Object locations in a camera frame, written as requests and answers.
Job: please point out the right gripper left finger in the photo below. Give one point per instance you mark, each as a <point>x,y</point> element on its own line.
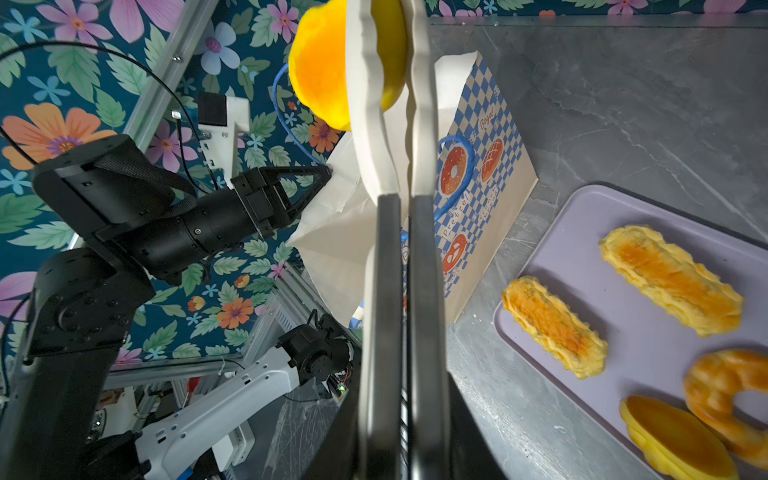
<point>379,411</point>

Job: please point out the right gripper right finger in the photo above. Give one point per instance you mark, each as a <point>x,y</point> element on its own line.
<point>428,398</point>

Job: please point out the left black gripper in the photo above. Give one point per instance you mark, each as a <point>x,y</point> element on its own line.
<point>266,201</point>

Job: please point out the oval orange glazed bun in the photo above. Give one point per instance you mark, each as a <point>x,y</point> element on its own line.
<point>317,65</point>

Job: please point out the checkered paper bag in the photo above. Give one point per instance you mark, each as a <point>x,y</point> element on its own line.
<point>484,177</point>

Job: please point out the small yellow bun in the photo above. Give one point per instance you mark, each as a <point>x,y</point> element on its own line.
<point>674,442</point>

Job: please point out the sugared bread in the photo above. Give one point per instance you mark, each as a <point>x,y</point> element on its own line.
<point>669,276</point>

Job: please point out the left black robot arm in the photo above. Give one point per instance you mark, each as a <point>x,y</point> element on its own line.
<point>140,222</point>

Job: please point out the braided flat pastry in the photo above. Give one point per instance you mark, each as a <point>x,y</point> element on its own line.
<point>551,323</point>

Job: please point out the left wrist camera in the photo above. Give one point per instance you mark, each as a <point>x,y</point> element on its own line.
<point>220,119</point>

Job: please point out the ring shaped pretzel bread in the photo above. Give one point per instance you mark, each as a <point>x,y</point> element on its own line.
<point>709,387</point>

